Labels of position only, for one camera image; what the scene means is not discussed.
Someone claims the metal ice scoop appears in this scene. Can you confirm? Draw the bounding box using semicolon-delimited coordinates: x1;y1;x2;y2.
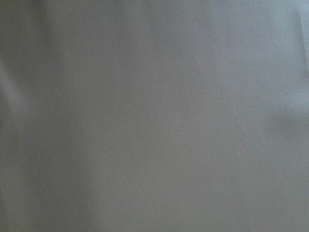
0;0;309;232

